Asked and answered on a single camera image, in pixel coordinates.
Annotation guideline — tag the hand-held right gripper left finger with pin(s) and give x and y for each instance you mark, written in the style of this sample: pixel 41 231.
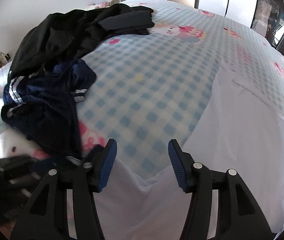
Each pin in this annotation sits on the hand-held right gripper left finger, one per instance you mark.
pixel 108 166

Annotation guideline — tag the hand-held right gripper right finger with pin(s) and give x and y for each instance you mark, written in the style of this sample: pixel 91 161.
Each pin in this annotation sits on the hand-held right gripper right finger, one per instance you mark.
pixel 178 168

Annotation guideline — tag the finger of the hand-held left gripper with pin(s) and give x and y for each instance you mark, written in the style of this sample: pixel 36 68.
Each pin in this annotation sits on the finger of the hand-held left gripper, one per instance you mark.
pixel 16 162

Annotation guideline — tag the white shirt navy collar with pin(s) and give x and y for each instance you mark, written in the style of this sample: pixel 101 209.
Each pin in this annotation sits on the white shirt navy collar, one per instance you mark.
pixel 232 155

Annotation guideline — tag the navy white-striped garment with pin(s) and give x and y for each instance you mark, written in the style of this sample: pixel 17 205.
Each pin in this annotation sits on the navy white-striped garment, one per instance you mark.
pixel 46 100

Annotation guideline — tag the printed checkered blanket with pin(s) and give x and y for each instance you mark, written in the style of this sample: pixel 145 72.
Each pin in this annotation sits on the printed checkered blanket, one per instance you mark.
pixel 152 80

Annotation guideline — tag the black jacket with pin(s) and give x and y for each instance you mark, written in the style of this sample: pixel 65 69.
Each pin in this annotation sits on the black jacket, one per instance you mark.
pixel 57 37

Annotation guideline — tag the black pants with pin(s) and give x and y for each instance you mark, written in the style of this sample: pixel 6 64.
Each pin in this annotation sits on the black pants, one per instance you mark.
pixel 129 21

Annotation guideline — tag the white wardrobe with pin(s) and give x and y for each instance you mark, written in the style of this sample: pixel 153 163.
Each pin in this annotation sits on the white wardrobe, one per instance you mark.
pixel 227 0

